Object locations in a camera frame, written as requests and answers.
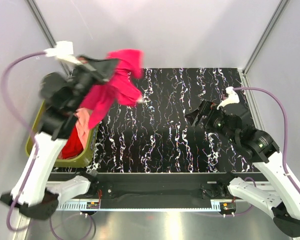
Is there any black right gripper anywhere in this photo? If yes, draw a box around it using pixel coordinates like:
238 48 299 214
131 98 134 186
184 98 239 144

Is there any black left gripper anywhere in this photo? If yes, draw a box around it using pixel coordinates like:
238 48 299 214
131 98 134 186
69 53 123 111

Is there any magenta pink t-shirt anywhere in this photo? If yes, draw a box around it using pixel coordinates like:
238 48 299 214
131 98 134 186
80 49 143 129

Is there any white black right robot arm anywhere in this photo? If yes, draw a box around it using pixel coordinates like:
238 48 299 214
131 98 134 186
185 100 300 238

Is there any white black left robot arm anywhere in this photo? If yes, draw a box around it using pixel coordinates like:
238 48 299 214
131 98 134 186
0 55 120 220

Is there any salmon pink shirt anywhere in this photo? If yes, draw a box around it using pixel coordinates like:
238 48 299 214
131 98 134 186
75 108 91 148

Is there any red folded shirt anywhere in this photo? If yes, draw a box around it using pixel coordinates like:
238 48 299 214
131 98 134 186
59 127 85 159

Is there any olive green plastic bin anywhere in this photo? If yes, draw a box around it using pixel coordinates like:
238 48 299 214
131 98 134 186
25 101 99 168

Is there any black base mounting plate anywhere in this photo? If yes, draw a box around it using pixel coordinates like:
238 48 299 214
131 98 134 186
95 172 267 203

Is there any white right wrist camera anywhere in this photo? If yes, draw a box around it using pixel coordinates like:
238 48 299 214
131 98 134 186
216 86 240 110

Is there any aluminium left frame post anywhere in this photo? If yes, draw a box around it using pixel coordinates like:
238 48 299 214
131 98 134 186
24 0 71 76

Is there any aluminium frame post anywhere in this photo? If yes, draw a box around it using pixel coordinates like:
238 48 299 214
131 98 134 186
241 0 291 76
24 0 71 76

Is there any aluminium right frame post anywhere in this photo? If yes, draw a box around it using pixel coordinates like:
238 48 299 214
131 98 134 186
241 0 291 76

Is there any white slotted cable duct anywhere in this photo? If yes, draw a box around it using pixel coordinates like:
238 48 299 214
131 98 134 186
57 200 221 212

